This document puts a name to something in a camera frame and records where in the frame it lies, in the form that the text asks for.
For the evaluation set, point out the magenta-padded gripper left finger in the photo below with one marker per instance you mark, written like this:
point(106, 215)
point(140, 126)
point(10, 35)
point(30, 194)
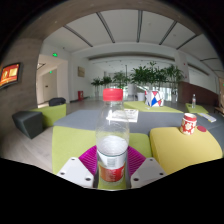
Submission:
point(75, 171)

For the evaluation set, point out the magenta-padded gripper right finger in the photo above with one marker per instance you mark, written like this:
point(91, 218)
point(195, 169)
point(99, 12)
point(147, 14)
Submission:
point(148, 171)

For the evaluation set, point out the clear red-capped water bottle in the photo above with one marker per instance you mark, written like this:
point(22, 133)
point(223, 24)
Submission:
point(112, 150)

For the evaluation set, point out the small clear water bottle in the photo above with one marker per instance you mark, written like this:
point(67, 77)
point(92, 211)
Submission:
point(193, 101)

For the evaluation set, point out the green upholstered seat block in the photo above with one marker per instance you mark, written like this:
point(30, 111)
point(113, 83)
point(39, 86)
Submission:
point(197, 109)
point(136, 106)
point(70, 143)

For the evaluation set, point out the yellow upholstered seat block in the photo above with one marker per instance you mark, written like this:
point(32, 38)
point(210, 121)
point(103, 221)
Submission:
point(180, 150)

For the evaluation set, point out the grey upholstered seat block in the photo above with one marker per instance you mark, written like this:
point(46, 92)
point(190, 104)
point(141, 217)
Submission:
point(80, 120)
point(211, 124)
point(218, 140)

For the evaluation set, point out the white printed magazine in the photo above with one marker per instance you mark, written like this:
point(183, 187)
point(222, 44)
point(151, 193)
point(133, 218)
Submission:
point(132, 115)

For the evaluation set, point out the red and white patterned mug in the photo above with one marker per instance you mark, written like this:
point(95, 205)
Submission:
point(188, 125)

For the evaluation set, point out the green ottoman cube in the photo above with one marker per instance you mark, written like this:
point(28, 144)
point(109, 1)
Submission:
point(53, 114)

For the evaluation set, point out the dark grey ottoman cube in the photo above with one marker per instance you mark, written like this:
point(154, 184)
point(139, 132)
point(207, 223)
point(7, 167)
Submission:
point(27, 124)

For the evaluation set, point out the white red blue geometric cube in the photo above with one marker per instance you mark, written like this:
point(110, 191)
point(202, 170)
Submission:
point(154, 98)

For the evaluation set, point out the red fire extinguisher box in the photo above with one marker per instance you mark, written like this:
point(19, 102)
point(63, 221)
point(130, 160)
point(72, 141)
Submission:
point(80, 95)

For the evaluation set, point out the yellow and white booklet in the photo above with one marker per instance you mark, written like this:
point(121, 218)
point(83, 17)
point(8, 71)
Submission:
point(207, 117)

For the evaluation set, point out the dark wooden bench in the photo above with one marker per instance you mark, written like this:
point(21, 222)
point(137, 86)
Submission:
point(220, 111)

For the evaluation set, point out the group of green potted plants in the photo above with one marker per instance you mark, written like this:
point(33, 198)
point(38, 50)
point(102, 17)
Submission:
point(146, 75)

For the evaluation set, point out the green exit sign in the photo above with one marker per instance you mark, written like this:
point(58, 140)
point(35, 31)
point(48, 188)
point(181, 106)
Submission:
point(54, 54)

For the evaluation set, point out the beige wall plaque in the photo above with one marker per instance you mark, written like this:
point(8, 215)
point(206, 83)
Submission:
point(81, 71)

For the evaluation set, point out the orange wall screen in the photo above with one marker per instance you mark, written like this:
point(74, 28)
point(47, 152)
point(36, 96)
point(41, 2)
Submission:
point(9, 75)

